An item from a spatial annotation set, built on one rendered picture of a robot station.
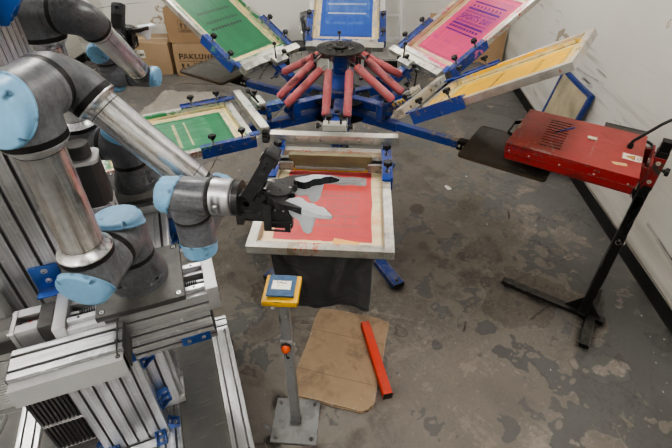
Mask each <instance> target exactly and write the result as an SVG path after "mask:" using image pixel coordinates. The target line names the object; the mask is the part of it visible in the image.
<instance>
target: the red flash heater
mask: <svg viewBox="0 0 672 448"><path fill-rule="evenodd" d="M572 127H576V128H574V129H569V130H565V131H561V132H557V133H555V131H559V130H563V129H568V128H572ZM588 136H593V137H597V140H596V141H594V140H590V139H588V138H587V137H588ZM638 136H640V134H636V133H631V132H627V131H623V130H619V129H614V128H610V127H606V126H601V125H597V124H593V123H589V122H584V121H580V120H576V119H571V118H567V117H563V116H559V115H554V114H550V113H546V112H541V111H537V110H533V109H530V110H529V111H528V113H527V114H526V116H525V117H524V118H523V120H522V121H521V123H520V124H519V125H518V127H517V128H516V130H515V131H514V132H513V134H512V135H511V137H510V138H509V139H508V141H507V142H506V144H505V148H504V151H505V153H504V157H503V158H505V159H509V160H512V161H516V162H519V163H523V164H526V165H530V166H533V167H537V168H540V169H543V170H547V171H550V172H554V173H557V174H561V175H564V176H568V177H571V178H575V179H578V180H581V181H585V182H588V183H592V184H595V185H599V186H602V187H606V188H609V189H613V190H616V191H620V192H623V193H626V194H631V192H632V190H633V188H635V187H636V185H637V183H641V184H640V188H642V186H643V184H644V182H645V180H646V179H647V177H648V175H649V173H650V171H651V167H652V165H653V160H654V158H653V157H654V154H655V153H654V151H655V148H656V145H654V146H653V148H652V149H650V148H646V142H647V138H648V136H644V137H642V138H641V139H639V140H637V141H635V142H634V146H633V149H629V148H627V146H628V143H630V142H631V141H632V140H633V139H635V138H636V137H638Z"/></svg>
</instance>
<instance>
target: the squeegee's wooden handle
mask: <svg viewBox="0 0 672 448"><path fill-rule="evenodd" d="M289 161H293V167H295V166H317V167H346V168H365V170H367V169H368V164H372V154H345V153H314V152H289Z"/></svg>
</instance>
